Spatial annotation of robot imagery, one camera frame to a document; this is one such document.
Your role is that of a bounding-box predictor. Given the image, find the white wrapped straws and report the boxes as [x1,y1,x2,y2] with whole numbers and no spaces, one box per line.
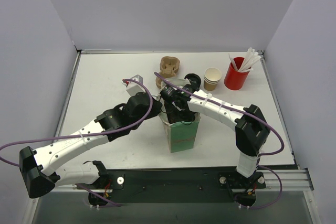
[228,47,261,73]

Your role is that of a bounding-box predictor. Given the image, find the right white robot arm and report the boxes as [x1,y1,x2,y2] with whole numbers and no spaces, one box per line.
[160,84,270,178]

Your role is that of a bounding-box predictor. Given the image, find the red straw holder cup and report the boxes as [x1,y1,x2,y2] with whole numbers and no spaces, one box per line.
[224,63,250,90]

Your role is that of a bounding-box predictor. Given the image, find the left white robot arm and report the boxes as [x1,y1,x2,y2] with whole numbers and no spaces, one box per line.
[19,92,162,199]

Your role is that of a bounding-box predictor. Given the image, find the purple cable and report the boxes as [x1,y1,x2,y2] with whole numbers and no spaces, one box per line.
[153,71,286,210]
[0,77,154,208]

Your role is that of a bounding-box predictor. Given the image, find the aluminium front rail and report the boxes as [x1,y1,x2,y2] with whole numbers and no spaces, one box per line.
[27,163,314,198]

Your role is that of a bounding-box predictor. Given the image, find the brown paper cup stack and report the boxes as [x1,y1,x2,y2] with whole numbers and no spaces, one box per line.
[204,67,222,91]

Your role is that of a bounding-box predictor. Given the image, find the brown cardboard cup carrier stack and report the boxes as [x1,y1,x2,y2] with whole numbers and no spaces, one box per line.
[159,56,180,79]

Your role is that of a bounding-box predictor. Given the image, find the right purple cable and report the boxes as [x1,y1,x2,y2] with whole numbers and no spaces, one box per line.
[153,71,286,210]

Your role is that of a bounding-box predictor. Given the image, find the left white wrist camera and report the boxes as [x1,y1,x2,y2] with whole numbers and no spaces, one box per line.
[123,74,145,96]

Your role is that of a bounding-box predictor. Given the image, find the black coffee lid stack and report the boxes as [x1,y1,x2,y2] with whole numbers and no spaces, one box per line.
[184,73,202,89]

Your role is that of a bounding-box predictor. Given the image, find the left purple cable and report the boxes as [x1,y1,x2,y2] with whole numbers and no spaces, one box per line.
[0,77,154,208]

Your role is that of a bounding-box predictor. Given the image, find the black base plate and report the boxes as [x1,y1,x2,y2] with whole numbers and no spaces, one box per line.
[76,166,267,204]

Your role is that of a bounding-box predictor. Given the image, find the green paper takeout bag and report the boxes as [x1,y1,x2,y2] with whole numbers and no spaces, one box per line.
[157,78,201,153]

